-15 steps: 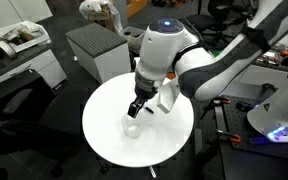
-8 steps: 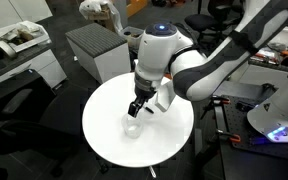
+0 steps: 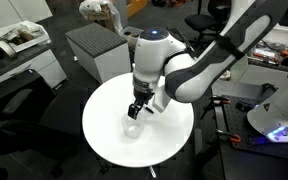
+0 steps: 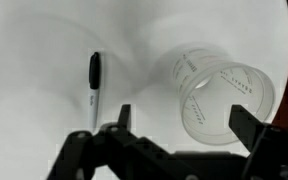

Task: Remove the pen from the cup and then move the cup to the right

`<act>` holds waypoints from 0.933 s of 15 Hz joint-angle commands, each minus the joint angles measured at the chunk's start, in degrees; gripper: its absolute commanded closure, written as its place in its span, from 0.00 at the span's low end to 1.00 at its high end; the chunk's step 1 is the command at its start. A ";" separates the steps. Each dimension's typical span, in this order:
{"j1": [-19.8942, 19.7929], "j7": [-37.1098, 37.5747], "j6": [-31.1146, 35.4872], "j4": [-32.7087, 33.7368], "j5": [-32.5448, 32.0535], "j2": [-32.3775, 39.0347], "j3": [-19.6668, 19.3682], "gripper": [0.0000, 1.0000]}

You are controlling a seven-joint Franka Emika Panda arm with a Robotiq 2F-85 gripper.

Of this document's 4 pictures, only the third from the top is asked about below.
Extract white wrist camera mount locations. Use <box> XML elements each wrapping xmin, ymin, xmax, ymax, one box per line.
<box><xmin>152</xmin><ymin>84</ymin><xmax>172</xmax><ymax>113</ymax></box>

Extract white cabinet with grey cushion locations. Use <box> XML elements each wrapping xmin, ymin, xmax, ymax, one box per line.
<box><xmin>64</xmin><ymin>22</ymin><xmax>132</xmax><ymax>84</ymax></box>

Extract orange black clamp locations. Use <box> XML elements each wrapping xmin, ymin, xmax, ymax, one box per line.
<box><xmin>200</xmin><ymin>95</ymin><xmax>232</xmax><ymax>119</ymax></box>
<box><xmin>215</xmin><ymin>129</ymin><xmax>242</xmax><ymax>144</ymax></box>

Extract black rolling chair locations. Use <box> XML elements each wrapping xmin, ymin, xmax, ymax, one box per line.
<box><xmin>183</xmin><ymin>0</ymin><xmax>233</xmax><ymax>44</ymax></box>

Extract white plastic bag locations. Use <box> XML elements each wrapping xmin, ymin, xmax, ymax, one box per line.
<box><xmin>78</xmin><ymin>0</ymin><xmax>123</xmax><ymax>34</ymax></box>

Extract clear plastic bin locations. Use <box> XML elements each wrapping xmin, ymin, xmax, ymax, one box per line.
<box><xmin>118</xmin><ymin>25</ymin><xmax>144</xmax><ymax>48</ymax></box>

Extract small cardboard box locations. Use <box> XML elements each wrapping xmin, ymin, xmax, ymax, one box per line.
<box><xmin>88</xmin><ymin>8</ymin><xmax>113</xmax><ymax>26</ymax></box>

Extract black office chair with armrests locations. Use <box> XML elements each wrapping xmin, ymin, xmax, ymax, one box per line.
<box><xmin>0</xmin><ymin>69</ymin><xmax>85</xmax><ymax>179</ymax></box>

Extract silver table foot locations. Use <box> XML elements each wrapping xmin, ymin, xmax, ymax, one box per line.
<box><xmin>147</xmin><ymin>165</ymin><xmax>158</xmax><ymax>179</ymax></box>

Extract white drawer desk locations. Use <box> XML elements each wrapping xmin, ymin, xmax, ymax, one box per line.
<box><xmin>0</xmin><ymin>41</ymin><xmax>68</xmax><ymax>92</ymax></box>

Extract clear plastic measuring cup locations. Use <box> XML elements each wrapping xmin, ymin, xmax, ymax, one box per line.
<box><xmin>121</xmin><ymin>111</ymin><xmax>144</xmax><ymax>139</ymax></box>

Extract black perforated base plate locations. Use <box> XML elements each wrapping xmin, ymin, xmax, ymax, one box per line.
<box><xmin>213</xmin><ymin>94</ymin><xmax>288</xmax><ymax>163</ymax></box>

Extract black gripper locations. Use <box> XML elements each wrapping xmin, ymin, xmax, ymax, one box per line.
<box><xmin>128</xmin><ymin>89</ymin><xmax>156</xmax><ymax>120</ymax></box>

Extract beige crumpled bag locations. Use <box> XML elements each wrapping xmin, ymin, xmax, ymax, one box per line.
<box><xmin>218</xmin><ymin>69</ymin><xmax>232</xmax><ymax>81</ymax></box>

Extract white open box with clutter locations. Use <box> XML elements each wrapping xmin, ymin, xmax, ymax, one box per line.
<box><xmin>0</xmin><ymin>20</ymin><xmax>52</xmax><ymax>54</ymax></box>

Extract white workbench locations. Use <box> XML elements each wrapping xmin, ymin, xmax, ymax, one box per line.
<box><xmin>230</xmin><ymin>19</ymin><xmax>288</xmax><ymax>84</ymax></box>

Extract silver tape roll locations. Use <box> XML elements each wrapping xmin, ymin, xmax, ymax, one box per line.
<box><xmin>0</xmin><ymin>39</ymin><xmax>18</xmax><ymax>59</ymax></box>

